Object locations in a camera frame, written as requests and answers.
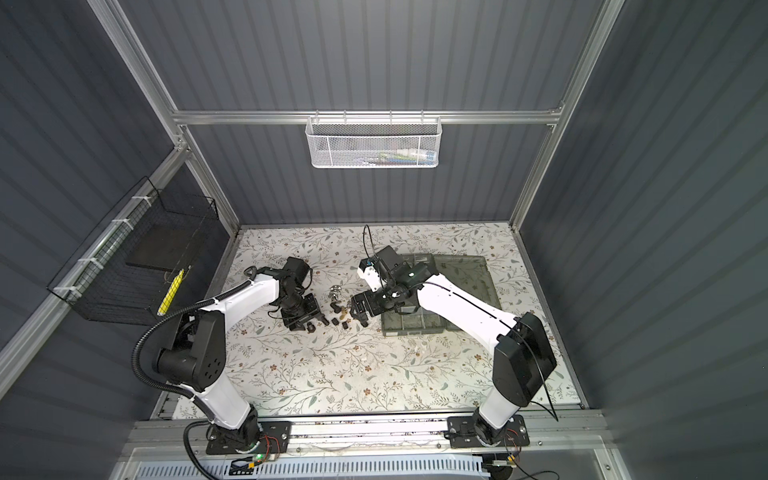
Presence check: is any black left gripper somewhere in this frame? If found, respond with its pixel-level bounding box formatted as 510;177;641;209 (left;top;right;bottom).
280;293;323;330

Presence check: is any translucent green organizer box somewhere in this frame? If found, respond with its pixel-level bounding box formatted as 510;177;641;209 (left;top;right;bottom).
381;253;501;337

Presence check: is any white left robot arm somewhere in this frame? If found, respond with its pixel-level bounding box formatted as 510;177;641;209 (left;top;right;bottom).
153;265;314;430

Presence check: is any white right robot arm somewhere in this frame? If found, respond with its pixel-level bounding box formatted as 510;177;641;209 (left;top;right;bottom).
351;273;557;433

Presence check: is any yellow marker pen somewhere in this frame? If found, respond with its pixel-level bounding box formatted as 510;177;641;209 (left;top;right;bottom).
156;269;185;316

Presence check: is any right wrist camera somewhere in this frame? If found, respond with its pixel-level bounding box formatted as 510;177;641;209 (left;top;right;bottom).
357;246;410;292

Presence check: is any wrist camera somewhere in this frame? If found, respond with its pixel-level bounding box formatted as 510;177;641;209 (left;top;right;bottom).
283;257;313;290
357;246;410;292

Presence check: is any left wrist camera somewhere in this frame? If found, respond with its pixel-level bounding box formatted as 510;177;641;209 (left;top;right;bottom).
283;257;313;290

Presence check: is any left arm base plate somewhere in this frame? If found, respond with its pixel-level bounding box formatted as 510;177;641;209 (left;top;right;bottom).
205;421;293;455

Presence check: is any black corrugated cable hose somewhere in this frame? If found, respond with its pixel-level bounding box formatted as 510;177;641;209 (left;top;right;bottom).
130;302;208;397

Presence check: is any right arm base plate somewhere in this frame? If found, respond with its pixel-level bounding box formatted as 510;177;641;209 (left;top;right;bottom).
444;412;530;449

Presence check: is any white wire mesh basket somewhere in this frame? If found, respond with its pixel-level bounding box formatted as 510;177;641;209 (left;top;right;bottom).
305;119;443;169

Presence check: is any black wire basket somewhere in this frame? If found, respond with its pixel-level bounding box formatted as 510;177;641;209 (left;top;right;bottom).
47;182;224;326

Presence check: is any aluminium front rail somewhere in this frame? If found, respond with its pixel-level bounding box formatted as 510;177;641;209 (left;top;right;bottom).
119;409;616;461

